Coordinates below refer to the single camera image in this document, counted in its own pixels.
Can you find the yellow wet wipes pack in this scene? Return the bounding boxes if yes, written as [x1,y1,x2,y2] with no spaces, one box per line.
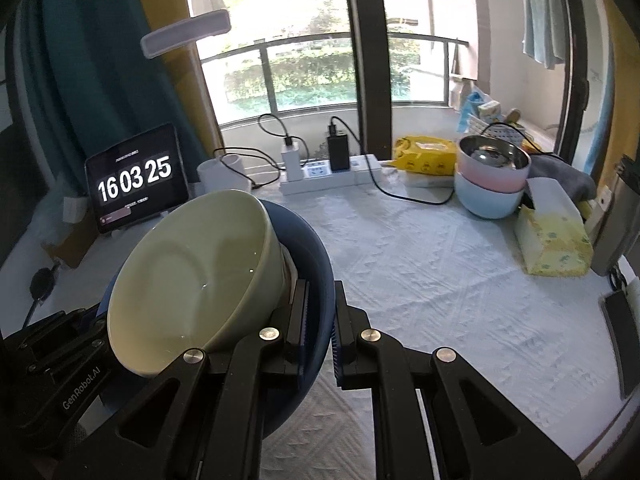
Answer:
[392,135,461,176]

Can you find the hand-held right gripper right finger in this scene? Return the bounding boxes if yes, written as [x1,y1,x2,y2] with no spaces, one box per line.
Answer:
[330,280,583,480]

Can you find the steel thermos bottle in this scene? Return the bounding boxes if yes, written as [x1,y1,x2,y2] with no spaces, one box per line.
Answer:
[590,155,640,276]

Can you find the light blue hanging towel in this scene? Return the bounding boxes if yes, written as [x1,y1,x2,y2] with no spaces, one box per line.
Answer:
[520,0,568,71]

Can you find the white perforated basket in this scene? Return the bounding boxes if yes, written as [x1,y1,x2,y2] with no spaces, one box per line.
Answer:
[457,112,526,143]

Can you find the small white box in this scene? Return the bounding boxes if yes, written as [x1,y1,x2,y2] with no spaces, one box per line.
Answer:
[62,196,86,223]

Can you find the pink steel-lined bowl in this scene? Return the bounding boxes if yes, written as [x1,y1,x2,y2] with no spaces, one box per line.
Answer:
[454,135,532,193]

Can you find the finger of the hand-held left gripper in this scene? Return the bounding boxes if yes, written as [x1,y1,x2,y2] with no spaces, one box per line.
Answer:
[19,309,109,377]

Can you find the black phone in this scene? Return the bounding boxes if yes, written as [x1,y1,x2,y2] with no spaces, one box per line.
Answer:
[599,290,640,401]

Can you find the teal curtain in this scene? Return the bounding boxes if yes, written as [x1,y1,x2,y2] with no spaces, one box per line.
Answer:
[40,0,201,201]

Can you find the white power strip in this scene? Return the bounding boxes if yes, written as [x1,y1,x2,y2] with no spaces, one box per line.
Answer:
[279,155,383,196]

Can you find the yellow tissue box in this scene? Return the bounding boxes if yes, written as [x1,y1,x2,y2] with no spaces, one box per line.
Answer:
[515,177,594,276]

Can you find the grey cloth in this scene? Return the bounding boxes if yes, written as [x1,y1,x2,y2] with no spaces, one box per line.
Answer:
[522,152,597,208]

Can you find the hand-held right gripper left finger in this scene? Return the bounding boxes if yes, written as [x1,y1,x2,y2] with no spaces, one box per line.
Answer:
[55,280,313,480]

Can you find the blue plastic bag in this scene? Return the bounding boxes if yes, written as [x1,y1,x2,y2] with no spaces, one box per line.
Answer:
[457,87,488,121]

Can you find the dark door frame post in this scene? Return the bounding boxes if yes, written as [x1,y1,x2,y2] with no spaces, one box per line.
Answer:
[550,0,588,161]
[342,0,393,163]

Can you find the thin black cable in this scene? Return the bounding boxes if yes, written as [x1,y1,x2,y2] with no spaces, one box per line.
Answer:
[467,121,543,153]

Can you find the small light blue bowl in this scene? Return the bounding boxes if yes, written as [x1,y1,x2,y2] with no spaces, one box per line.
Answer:
[454,170,526,219]

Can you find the black tablet clock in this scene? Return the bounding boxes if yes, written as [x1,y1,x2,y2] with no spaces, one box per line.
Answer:
[84,122,191,235]

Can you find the cardboard box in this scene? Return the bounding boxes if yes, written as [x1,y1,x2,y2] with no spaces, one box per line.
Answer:
[40,220,98,268]

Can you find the black lamp cable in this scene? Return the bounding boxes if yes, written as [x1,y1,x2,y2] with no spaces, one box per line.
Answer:
[213,147,282,188]

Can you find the white textured tablecloth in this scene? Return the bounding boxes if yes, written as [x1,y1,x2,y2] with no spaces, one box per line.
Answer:
[0,187,640,480]

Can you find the balcony railing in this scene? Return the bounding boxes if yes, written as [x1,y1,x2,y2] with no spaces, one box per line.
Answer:
[200,35,471,111]

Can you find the black charger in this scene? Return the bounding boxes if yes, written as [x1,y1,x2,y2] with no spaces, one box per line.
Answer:
[326,130,351,172]

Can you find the beige bowl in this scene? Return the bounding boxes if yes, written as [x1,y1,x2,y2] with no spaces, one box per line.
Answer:
[106,189,301,378]

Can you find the large blue bowl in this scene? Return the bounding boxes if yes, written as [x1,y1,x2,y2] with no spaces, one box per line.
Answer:
[97,199,336,436]

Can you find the white charger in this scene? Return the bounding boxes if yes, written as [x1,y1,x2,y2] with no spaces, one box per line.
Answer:
[280,141,304,182]

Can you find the white desk lamp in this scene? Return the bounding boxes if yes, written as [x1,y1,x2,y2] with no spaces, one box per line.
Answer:
[140,10,252,196]

